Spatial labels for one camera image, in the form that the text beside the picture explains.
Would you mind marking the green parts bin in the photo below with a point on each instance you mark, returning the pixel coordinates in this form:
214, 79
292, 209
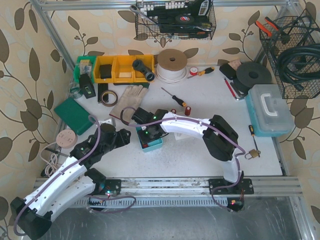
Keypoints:
84, 65

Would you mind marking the glass jar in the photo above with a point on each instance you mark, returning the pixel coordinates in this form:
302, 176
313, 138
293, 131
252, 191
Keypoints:
75, 90

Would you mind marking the white cable spool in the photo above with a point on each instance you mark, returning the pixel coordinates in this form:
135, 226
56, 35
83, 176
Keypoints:
172, 66

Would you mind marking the black cable spool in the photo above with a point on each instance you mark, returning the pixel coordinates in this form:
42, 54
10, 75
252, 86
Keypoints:
249, 74

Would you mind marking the large red spring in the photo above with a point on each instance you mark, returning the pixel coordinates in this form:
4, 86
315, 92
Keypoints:
187, 111

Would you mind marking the beige work glove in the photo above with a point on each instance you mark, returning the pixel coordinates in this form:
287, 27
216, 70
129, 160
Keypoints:
131, 97

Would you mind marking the black foam block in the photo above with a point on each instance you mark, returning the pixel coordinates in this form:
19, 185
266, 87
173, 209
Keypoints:
105, 71

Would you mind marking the red tape roll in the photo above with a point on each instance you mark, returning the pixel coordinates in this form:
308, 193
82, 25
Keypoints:
193, 71

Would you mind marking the round beige power strip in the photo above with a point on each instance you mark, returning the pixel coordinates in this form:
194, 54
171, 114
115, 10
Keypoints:
66, 139

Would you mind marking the black measuring device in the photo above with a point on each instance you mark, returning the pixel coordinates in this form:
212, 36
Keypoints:
86, 86

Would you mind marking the right wire basket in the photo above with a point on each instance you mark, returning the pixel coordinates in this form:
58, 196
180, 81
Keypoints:
294, 56

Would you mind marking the white peg base plate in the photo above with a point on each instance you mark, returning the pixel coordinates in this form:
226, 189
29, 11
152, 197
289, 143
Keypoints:
180, 136

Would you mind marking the black pipe fitting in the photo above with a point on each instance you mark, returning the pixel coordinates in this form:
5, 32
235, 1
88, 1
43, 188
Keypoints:
139, 66

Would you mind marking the yellow parts bin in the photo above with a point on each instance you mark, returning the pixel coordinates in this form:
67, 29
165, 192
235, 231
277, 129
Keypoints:
122, 70

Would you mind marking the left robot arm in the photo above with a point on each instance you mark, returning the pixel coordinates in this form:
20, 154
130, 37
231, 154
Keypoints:
74, 179

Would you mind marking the turquoise plastic tray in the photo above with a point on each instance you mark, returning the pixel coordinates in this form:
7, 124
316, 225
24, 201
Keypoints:
152, 145

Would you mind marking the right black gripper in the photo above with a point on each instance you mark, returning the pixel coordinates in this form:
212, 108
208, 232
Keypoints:
148, 135

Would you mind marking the small yellow black screwdriver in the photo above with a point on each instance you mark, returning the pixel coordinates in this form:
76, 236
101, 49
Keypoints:
251, 129

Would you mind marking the black orange screwdriver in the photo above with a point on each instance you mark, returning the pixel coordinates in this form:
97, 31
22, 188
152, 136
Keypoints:
174, 97

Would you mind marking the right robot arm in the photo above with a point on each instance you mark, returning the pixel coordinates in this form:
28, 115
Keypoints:
220, 139

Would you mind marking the green sanding block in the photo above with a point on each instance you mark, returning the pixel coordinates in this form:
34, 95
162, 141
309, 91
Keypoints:
74, 116

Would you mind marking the black sponge block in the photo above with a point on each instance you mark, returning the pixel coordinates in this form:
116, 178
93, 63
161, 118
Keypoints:
228, 71

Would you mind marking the red handled hex key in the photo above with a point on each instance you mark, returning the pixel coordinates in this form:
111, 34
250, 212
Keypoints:
234, 92

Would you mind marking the clear turquoise storage box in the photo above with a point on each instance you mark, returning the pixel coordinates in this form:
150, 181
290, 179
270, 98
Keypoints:
268, 111

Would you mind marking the orange handled pliers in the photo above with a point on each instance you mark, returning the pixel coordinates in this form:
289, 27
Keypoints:
269, 23

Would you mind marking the brass padlock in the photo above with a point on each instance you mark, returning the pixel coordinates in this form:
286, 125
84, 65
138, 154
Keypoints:
252, 154

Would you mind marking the top wire basket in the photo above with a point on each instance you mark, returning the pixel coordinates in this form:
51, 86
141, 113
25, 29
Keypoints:
174, 20

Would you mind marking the wire basket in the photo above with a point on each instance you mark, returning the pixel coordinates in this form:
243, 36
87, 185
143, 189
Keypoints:
174, 20
294, 56

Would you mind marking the brown tape roll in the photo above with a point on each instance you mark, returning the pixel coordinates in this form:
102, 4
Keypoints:
109, 98

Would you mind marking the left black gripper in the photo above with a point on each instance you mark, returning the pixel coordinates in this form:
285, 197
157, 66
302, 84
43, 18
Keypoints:
124, 136

